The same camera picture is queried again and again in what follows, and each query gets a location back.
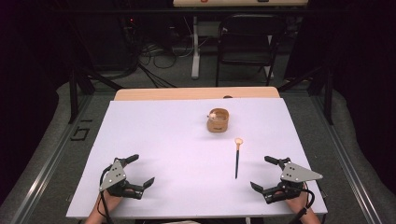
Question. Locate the black metal stand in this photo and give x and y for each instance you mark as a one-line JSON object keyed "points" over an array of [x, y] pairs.
{"points": [[323, 90], [77, 90]]}

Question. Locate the white table board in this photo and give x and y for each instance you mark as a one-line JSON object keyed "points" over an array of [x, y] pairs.
{"points": [[186, 161]]}

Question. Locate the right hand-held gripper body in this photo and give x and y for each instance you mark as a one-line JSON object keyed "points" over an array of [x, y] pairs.
{"points": [[295, 174]]}

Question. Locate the person's left hand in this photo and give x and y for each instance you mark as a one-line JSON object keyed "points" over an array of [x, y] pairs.
{"points": [[111, 200]]}

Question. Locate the wooden table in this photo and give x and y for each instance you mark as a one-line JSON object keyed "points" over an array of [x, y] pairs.
{"points": [[193, 93]]}

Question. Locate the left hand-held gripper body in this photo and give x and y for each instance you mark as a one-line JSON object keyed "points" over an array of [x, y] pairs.
{"points": [[112, 179]]}

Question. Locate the white table leg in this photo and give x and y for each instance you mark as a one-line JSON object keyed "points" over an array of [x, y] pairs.
{"points": [[195, 49]]}

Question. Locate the beige background table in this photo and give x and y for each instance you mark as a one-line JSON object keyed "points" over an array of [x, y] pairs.
{"points": [[239, 2]]}

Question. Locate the black folding chair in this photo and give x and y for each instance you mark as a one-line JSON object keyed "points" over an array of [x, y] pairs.
{"points": [[249, 40]]}

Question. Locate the person's right hand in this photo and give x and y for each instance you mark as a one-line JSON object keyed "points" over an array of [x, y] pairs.
{"points": [[296, 201]]}

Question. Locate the small wooden cup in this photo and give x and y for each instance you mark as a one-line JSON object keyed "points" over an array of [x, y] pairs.
{"points": [[218, 123]]}

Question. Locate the metal floor rail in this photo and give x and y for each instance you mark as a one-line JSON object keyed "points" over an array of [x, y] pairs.
{"points": [[345, 161], [46, 168]]}

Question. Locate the small pale ball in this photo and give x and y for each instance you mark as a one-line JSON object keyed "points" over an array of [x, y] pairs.
{"points": [[212, 116]]}

